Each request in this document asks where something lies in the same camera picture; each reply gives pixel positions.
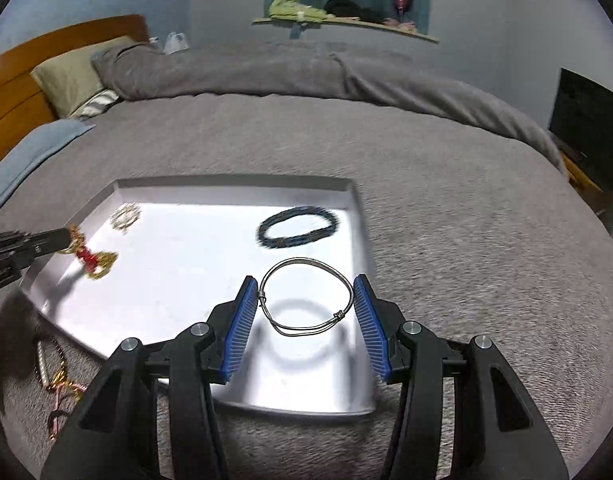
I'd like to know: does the olive green pillow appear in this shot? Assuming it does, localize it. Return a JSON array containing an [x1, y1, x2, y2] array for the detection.
[[30, 36, 137, 118]]

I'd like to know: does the dark teal beaded bracelet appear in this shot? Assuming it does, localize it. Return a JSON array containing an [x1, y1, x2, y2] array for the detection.
[[256, 206, 340, 250]]

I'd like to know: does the grey white striped pillow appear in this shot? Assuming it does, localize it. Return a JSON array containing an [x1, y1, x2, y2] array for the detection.
[[79, 89, 122, 120]]

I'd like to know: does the wooden television stand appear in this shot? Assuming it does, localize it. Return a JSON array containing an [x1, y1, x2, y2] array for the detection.
[[551, 132, 613, 211]]

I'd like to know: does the wooden headboard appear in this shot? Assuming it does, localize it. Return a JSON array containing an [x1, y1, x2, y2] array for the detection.
[[0, 14, 151, 171]]

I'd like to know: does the light blue blanket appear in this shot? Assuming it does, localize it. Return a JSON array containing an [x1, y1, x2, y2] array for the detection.
[[0, 119, 96, 216]]

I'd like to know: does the small pearl bracelet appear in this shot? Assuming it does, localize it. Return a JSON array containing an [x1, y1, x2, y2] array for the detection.
[[109, 202, 141, 231]]

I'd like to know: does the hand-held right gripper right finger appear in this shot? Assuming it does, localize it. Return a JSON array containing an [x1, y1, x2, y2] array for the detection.
[[353, 274, 570, 480]]

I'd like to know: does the grey duvet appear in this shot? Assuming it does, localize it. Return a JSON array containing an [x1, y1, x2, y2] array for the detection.
[[91, 42, 570, 176]]

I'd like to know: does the gold chain red bead necklace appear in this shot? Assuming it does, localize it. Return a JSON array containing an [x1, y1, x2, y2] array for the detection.
[[61, 226, 120, 281], [34, 335, 84, 396]]

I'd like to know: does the silver wire bangle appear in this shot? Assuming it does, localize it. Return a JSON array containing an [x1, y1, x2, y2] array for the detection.
[[259, 257, 356, 337]]

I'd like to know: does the light green cloth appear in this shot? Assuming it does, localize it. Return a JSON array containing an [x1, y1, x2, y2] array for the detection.
[[268, 0, 327, 25]]

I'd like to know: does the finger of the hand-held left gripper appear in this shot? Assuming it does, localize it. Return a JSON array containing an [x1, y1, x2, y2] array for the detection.
[[0, 227, 73, 296]]

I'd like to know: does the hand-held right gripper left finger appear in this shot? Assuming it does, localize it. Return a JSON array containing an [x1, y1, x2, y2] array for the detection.
[[40, 275, 260, 480]]

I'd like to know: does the grey shallow cardboard tray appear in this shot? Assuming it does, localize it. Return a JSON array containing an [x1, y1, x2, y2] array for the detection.
[[17, 175, 380, 417]]

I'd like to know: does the black television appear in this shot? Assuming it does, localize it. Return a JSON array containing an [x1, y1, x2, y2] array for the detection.
[[547, 67, 613, 193]]

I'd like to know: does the white plastic bag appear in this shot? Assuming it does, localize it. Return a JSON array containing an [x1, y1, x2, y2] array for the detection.
[[164, 32, 190, 55]]

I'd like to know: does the grey bed cover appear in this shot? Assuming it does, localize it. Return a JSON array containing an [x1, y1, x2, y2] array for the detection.
[[0, 90, 613, 480]]

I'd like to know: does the wooden windowsill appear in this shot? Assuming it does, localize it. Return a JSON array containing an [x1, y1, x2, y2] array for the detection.
[[251, 14, 440, 44]]

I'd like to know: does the black cloth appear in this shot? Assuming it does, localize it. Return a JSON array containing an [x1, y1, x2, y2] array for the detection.
[[324, 0, 387, 25]]

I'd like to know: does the pink string charm bracelet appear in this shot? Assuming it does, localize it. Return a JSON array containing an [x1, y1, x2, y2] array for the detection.
[[46, 382, 84, 443]]

